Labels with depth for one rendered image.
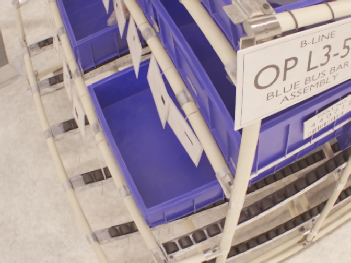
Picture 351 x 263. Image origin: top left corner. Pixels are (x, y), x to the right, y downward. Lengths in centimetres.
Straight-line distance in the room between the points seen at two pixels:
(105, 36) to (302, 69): 93
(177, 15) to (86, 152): 120
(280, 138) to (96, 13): 90
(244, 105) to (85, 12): 113
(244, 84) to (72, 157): 172
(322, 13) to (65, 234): 178
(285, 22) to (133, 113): 101
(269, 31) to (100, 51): 107
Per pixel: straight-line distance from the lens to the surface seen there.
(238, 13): 88
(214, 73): 148
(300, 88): 104
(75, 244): 247
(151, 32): 156
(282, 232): 211
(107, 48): 188
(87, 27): 200
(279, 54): 91
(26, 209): 256
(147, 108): 182
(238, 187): 130
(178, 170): 175
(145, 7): 155
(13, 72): 283
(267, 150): 133
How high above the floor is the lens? 233
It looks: 63 degrees down
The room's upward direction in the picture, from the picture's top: 1 degrees counter-clockwise
